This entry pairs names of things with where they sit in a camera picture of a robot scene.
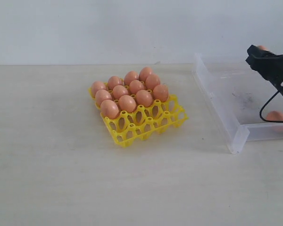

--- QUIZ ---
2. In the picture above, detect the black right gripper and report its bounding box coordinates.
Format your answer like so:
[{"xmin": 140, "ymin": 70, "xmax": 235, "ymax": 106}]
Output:
[{"xmin": 246, "ymin": 45, "xmax": 283, "ymax": 91}]

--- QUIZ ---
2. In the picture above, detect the brown egg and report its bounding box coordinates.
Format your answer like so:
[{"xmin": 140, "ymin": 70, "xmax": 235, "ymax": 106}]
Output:
[
  {"xmin": 112, "ymin": 85, "xmax": 129, "ymax": 99},
  {"xmin": 100, "ymin": 99, "xmax": 119, "ymax": 120},
  {"xmin": 129, "ymin": 80, "xmax": 145, "ymax": 94},
  {"xmin": 124, "ymin": 71, "xmax": 139, "ymax": 86},
  {"xmin": 118, "ymin": 95, "xmax": 137, "ymax": 113},
  {"xmin": 145, "ymin": 74, "xmax": 160, "ymax": 90},
  {"xmin": 107, "ymin": 76, "xmax": 123, "ymax": 90},
  {"xmin": 258, "ymin": 45, "xmax": 268, "ymax": 51},
  {"xmin": 152, "ymin": 84, "xmax": 169, "ymax": 102},
  {"xmin": 136, "ymin": 90, "xmax": 153, "ymax": 107},
  {"xmin": 139, "ymin": 67, "xmax": 153, "ymax": 82},
  {"xmin": 95, "ymin": 89, "xmax": 112, "ymax": 106},
  {"xmin": 91, "ymin": 81, "xmax": 107, "ymax": 97},
  {"xmin": 266, "ymin": 111, "xmax": 283, "ymax": 133}
]

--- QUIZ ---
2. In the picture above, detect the clear plastic bin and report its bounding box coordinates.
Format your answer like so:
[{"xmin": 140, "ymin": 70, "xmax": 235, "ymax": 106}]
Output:
[{"xmin": 194, "ymin": 53, "xmax": 283, "ymax": 153}]

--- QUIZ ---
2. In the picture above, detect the yellow plastic egg tray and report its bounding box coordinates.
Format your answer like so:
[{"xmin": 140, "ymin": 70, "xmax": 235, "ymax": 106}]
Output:
[{"xmin": 100, "ymin": 94, "xmax": 188, "ymax": 147}]

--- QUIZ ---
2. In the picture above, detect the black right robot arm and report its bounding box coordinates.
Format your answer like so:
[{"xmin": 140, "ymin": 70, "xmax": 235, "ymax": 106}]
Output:
[{"xmin": 246, "ymin": 45, "xmax": 283, "ymax": 96}]

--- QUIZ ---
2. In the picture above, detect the black camera cable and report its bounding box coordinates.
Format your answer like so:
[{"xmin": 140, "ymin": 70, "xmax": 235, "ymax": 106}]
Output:
[{"xmin": 258, "ymin": 90, "xmax": 283, "ymax": 123}]

